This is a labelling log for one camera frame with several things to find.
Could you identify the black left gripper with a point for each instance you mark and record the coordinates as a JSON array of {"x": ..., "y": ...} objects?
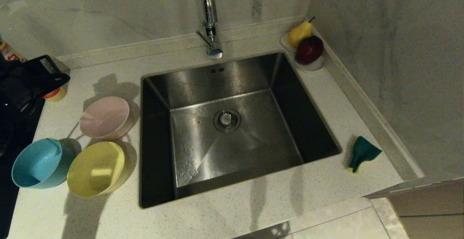
[{"x": 45, "y": 74}]

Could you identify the dish soap bottle orange label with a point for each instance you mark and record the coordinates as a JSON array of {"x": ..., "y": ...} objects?
[{"x": 56, "y": 94}]

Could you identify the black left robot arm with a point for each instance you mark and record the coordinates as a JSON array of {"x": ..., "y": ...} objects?
[{"x": 14, "y": 86}]

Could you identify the stainless steel sink basin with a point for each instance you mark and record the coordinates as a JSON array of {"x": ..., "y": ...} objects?
[{"x": 253, "y": 144}]

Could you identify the green and yellow sponge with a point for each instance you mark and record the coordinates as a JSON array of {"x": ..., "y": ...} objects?
[{"x": 363, "y": 152}]

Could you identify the black glass cooktop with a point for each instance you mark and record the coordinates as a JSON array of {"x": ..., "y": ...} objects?
[{"x": 18, "y": 137}]

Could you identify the pink plastic bowl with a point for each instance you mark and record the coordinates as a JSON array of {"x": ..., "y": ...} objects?
[{"x": 105, "y": 119}]

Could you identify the blue plastic bowl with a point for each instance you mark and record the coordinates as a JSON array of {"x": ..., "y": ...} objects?
[{"x": 40, "y": 163}]

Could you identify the yellow plastic bowl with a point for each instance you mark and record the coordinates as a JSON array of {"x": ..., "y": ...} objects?
[{"x": 96, "y": 170}]

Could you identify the chrome kitchen faucet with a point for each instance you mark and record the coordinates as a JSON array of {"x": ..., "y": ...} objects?
[{"x": 210, "y": 7}]

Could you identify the round metal drain strainer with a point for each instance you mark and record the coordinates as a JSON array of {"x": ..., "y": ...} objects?
[{"x": 227, "y": 120}]

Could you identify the yellow pear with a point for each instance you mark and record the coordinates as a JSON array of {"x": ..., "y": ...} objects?
[{"x": 299, "y": 33}]

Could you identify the dark red apple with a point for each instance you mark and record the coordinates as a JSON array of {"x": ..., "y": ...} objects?
[{"x": 309, "y": 49}]

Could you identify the small white dish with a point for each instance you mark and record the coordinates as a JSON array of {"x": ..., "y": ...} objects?
[{"x": 311, "y": 68}]

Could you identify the wood tone cabinet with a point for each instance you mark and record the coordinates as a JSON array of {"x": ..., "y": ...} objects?
[{"x": 435, "y": 210}]

